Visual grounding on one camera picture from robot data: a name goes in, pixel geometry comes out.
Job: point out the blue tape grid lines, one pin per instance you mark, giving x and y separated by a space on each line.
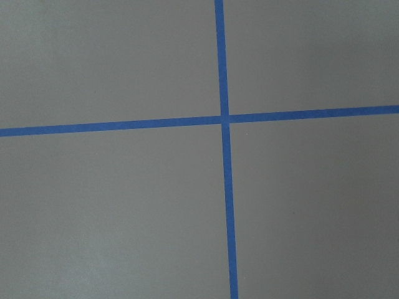
225 119

